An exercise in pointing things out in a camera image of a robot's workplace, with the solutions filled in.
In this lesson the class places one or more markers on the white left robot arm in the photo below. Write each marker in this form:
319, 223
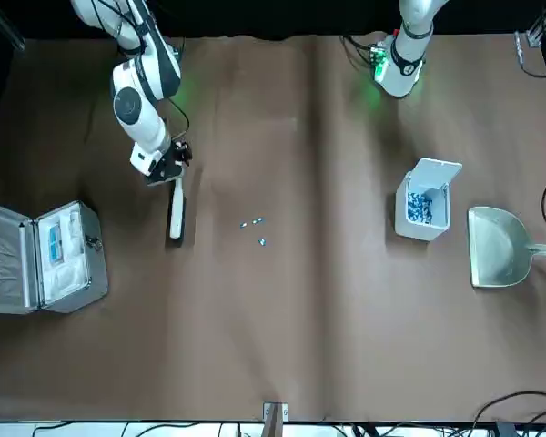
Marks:
409, 45

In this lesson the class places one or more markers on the grey-green plastic dustpan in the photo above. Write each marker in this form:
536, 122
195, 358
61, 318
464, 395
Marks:
496, 246

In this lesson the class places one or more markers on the clear plastic bag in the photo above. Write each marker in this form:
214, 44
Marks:
66, 277

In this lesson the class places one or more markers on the white trash can with lid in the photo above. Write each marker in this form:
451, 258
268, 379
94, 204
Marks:
418, 230

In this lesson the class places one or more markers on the aluminium frame rail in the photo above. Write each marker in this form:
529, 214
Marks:
543, 23

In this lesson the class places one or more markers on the pile of blue capsule shells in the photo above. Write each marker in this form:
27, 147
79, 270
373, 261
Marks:
418, 207

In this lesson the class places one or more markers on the blue and white medicine box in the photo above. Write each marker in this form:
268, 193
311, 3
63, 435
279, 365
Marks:
55, 246

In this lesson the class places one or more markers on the aluminium camera post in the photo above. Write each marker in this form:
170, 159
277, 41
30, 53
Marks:
275, 419

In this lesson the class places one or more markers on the white hand brush black bristles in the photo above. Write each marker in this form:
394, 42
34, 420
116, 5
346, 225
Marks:
177, 214

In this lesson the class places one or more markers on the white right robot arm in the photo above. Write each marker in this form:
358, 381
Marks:
141, 123

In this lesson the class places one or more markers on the small white bottle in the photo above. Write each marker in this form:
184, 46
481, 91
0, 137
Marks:
74, 223

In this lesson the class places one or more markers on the silver aluminium case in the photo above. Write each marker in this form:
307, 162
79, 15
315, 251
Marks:
9, 255

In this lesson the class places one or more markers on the white power strip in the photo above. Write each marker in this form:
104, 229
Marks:
520, 50

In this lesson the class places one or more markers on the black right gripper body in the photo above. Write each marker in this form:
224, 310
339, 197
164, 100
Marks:
166, 172

